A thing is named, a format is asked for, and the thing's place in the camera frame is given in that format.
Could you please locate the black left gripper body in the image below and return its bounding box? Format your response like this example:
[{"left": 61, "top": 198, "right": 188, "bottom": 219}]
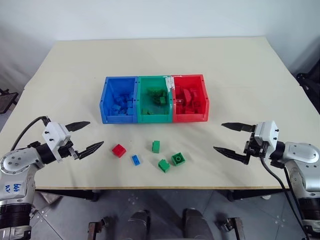
[{"left": 57, "top": 140, "right": 81, "bottom": 161}]

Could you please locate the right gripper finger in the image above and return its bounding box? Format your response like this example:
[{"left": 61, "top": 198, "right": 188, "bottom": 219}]
[
  {"left": 220, "top": 121, "right": 257, "bottom": 133},
  {"left": 212, "top": 145, "right": 250, "bottom": 166}
]

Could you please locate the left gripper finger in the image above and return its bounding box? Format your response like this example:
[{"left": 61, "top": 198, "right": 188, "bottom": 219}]
[
  {"left": 65, "top": 121, "right": 91, "bottom": 133},
  {"left": 74, "top": 140, "right": 105, "bottom": 161}
]

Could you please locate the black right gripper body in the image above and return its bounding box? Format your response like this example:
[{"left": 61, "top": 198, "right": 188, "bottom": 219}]
[{"left": 243, "top": 124, "right": 270, "bottom": 158}]

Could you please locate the blue plastic bin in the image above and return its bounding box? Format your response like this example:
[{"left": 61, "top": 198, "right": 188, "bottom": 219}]
[{"left": 99, "top": 75, "right": 140, "bottom": 125}]

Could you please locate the red plastic bin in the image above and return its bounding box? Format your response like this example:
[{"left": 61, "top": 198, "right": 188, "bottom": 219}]
[{"left": 170, "top": 73, "right": 211, "bottom": 124}]

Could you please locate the small blue toy brick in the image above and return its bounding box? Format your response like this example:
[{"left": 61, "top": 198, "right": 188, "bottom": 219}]
[{"left": 131, "top": 154, "right": 143, "bottom": 167}]

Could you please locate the green brick with round stud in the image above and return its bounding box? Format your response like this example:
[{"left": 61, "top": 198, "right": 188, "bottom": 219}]
[{"left": 171, "top": 151, "right": 187, "bottom": 167}]

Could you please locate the curved red toy brick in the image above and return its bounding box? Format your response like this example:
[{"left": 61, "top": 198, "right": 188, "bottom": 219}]
[{"left": 182, "top": 89, "right": 193, "bottom": 104}]

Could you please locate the black chair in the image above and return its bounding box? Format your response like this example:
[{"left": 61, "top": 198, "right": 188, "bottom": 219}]
[{"left": 0, "top": 88, "right": 20, "bottom": 116}]

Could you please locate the brown stand leg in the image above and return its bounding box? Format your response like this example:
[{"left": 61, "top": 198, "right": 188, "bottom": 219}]
[
  {"left": 233, "top": 217, "right": 245, "bottom": 240},
  {"left": 87, "top": 220, "right": 99, "bottom": 240}
]

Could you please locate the green plastic bin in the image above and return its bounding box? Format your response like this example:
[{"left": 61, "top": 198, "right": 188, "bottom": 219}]
[{"left": 136, "top": 74, "right": 174, "bottom": 124}]

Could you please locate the white torn label sticker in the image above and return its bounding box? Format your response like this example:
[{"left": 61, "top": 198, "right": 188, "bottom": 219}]
[{"left": 163, "top": 75, "right": 175, "bottom": 91}]

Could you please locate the black wheeled equipment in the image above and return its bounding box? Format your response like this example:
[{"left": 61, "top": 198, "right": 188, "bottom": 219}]
[{"left": 295, "top": 59, "right": 320, "bottom": 114}]

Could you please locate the dark rounded shape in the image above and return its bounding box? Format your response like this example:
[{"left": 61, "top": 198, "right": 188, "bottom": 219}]
[{"left": 127, "top": 209, "right": 151, "bottom": 240}]

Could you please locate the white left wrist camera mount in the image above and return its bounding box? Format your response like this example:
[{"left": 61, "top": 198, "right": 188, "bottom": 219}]
[{"left": 41, "top": 121, "right": 72, "bottom": 164}]

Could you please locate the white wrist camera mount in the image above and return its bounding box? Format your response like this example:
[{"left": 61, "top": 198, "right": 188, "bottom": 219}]
[
  {"left": 254, "top": 120, "right": 280, "bottom": 151},
  {"left": 41, "top": 121, "right": 72, "bottom": 164}
]

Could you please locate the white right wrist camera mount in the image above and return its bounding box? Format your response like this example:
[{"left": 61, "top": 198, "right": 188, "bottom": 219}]
[{"left": 254, "top": 120, "right": 280, "bottom": 151}]

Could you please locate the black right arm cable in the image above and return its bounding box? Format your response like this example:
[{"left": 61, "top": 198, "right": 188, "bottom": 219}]
[{"left": 258, "top": 155, "right": 312, "bottom": 237}]

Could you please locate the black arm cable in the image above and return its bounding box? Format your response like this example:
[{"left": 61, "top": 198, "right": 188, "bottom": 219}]
[
  {"left": 258, "top": 155, "right": 312, "bottom": 237},
  {"left": 10, "top": 115, "right": 50, "bottom": 152}
]

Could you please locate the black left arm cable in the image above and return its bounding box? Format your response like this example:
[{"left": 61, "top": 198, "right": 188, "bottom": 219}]
[{"left": 10, "top": 115, "right": 50, "bottom": 152}]

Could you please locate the black table frame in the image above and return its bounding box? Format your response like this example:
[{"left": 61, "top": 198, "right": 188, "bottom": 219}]
[{"left": 34, "top": 188, "right": 286, "bottom": 202}]

